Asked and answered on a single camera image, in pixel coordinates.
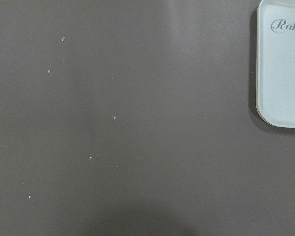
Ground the cream rabbit tray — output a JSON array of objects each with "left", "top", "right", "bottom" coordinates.
[{"left": 256, "top": 0, "right": 295, "bottom": 129}]

